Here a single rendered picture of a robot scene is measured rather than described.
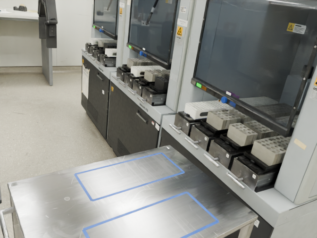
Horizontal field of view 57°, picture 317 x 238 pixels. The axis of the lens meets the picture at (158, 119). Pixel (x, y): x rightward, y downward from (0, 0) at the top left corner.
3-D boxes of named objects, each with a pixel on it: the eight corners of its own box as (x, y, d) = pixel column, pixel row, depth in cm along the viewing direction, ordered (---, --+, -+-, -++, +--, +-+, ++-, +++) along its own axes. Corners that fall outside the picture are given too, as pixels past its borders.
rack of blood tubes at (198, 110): (225, 109, 169) (228, 99, 166) (237, 116, 161) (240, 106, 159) (183, 114, 155) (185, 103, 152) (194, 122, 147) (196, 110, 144)
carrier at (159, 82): (165, 91, 179) (167, 81, 177) (162, 91, 178) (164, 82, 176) (156, 85, 188) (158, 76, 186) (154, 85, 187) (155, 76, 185)
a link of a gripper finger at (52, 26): (54, 18, 85) (55, 20, 83) (54, 36, 87) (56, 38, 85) (48, 18, 84) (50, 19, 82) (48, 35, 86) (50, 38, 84)
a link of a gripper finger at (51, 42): (55, 24, 86) (56, 24, 86) (56, 47, 89) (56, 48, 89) (45, 23, 85) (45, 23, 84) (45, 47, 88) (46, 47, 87)
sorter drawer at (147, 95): (222, 92, 221) (225, 80, 217) (234, 98, 210) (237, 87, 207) (135, 98, 186) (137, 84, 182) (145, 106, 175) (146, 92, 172)
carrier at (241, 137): (247, 147, 125) (250, 135, 122) (243, 148, 124) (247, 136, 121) (229, 135, 134) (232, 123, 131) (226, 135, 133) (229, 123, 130)
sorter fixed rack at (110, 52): (135, 55, 267) (136, 48, 264) (140, 58, 259) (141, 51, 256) (104, 55, 252) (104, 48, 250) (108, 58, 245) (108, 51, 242)
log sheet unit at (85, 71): (81, 92, 318) (82, 60, 303) (88, 101, 297) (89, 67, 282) (79, 92, 317) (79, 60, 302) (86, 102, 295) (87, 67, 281)
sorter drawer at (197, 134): (280, 123, 178) (285, 109, 174) (300, 133, 167) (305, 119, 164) (182, 139, 143) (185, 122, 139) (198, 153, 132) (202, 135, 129)
